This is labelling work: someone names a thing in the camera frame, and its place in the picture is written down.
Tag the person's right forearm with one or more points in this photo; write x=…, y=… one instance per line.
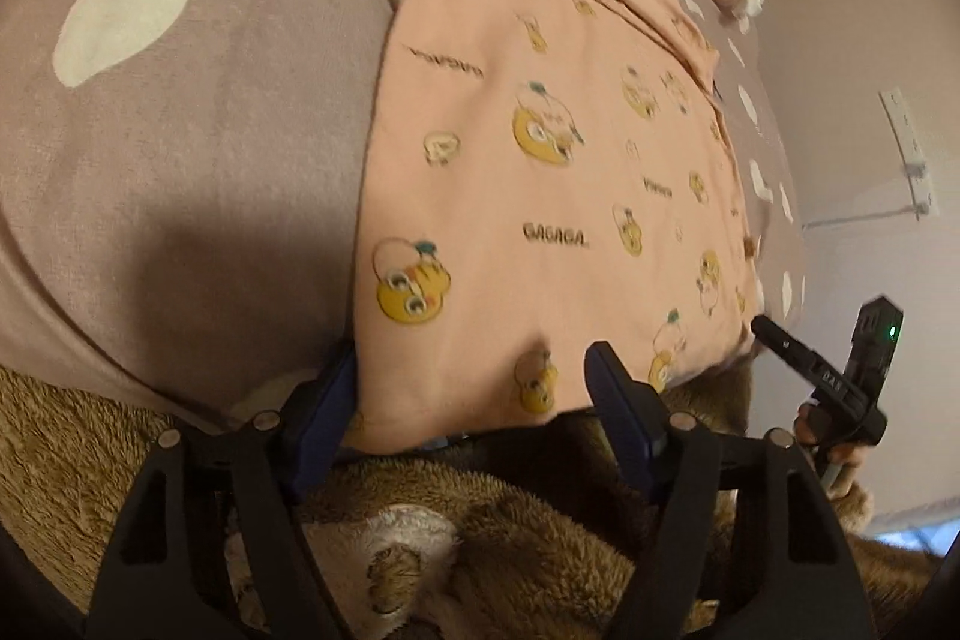
x=855, y=509

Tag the pink cartoon print baby garment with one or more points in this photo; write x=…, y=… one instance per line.
x=525, y=183

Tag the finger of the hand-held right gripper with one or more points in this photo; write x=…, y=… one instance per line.
x=787, y=349

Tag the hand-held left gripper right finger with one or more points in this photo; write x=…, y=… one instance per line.
x=615, y=400

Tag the mauve polka dot blanket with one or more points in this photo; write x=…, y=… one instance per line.
x=225, y=123

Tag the white wall socket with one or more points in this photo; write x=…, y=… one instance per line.
x=904, y=145

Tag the person's right hand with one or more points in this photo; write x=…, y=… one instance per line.
x=806, y=426

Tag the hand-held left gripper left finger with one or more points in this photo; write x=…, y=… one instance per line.
x=330, y=407

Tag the brown fleece robe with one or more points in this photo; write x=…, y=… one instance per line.
x=487, y=535

